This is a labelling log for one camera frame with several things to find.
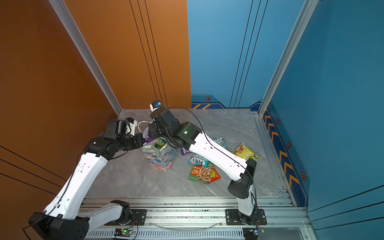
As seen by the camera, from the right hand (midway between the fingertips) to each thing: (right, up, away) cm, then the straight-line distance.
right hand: (150, 124), depth 67 cm
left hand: (-5, -7, +8) cm, 12 cm away
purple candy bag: (+13, -18, +30) cm, 37 cm away
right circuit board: (+47, -52, +4) cm, 71 cm away
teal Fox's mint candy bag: (+21, -21, +24) cm, 38 cm away
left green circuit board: (-15, -52, +4) cm, 54 cm away
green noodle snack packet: (+24, -29, +20) cm, 42 cm away
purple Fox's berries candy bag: (-2, -6, +3) cm, 7 cm away
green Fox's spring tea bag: (-2, -11, +25) cm, 28 cm away
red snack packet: (+31, -30, +20) cm, 48 cm away
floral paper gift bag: (+3, -18, +10) cm, 21 cm away
